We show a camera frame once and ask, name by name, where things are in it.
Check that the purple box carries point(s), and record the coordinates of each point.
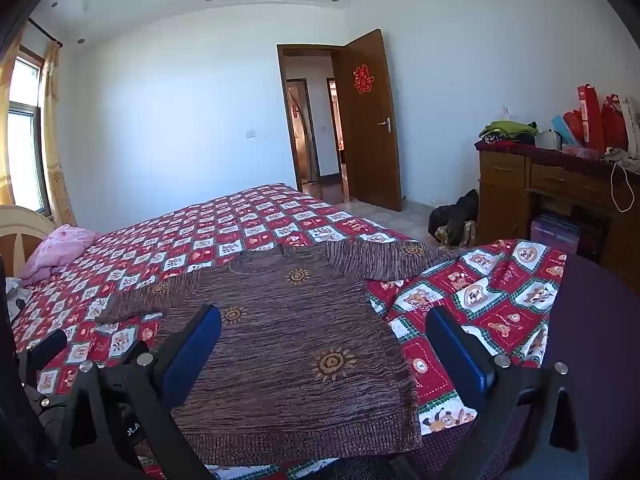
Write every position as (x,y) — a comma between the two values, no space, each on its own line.
(555,232)

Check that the red door decoration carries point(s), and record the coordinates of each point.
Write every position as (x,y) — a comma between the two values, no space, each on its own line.
(362,79)

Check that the pink tissue box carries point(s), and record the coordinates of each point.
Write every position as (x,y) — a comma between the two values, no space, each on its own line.
(579,152)

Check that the wooden desk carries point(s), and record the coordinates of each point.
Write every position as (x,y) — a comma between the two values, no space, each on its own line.
(505,200)

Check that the pile of folded clothes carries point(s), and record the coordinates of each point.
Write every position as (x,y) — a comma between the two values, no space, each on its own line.
(505,130)

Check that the white paper bag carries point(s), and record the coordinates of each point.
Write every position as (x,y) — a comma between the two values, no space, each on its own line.
(631,125)

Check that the pink pillow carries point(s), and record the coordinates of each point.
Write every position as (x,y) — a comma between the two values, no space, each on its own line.
(60,250)

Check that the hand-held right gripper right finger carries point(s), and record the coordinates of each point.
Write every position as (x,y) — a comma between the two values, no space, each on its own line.
(460,355)

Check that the white crumpled cloth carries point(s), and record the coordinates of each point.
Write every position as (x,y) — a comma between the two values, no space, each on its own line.
(12,292)

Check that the wooden door frame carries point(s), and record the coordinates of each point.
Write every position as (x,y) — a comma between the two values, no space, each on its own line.
(281,110)

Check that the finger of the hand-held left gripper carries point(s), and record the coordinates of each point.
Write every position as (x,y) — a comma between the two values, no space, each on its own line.
(47,346)

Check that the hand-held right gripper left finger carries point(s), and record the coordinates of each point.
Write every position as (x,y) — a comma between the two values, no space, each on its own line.
(192,355)

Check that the person's dark purple clothing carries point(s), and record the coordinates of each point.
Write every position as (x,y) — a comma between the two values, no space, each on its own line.
(600,335)

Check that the small red bag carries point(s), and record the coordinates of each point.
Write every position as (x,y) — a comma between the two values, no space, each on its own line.
(574,127)

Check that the white kettle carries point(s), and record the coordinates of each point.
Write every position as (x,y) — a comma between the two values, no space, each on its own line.
(548,141)

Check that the brown knitted sweater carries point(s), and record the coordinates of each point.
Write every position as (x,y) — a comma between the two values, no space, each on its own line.
(280,340)

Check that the black bag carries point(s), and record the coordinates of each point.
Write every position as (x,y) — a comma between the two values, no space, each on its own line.
(457,212)

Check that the curtain rod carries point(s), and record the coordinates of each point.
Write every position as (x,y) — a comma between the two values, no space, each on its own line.
(45,32)

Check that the red printed bedspread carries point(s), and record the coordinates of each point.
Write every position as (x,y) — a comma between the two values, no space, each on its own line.
(500,320)

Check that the dark dotted cloth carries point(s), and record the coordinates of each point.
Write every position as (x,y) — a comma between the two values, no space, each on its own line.
(370,466)

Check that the brown wooden door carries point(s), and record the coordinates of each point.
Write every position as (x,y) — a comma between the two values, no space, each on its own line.
(367,160)

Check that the yellow curtain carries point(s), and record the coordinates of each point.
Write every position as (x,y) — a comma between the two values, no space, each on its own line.
(55,150)

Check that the window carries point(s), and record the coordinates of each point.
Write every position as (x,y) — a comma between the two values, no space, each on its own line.
(22,125)

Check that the wooden headboard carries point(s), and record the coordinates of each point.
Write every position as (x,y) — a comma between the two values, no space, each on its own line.
(20,230)

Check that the dark red desk cloth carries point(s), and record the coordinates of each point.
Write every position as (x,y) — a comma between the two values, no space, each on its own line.
(550,155)

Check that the tall red gift bag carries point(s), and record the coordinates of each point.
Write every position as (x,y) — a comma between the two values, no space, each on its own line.
(591,117)

